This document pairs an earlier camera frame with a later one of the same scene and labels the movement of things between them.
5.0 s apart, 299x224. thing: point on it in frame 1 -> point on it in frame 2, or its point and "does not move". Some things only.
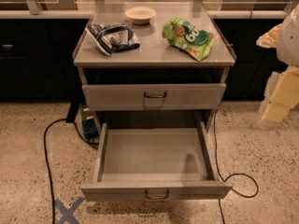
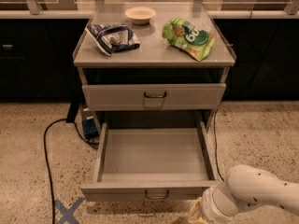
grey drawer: x=159 y=163 does not move
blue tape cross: x=68 y=214 does not move
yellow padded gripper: x=290 y=41 -> x=207 y=206
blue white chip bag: x=112 y=38 does not move
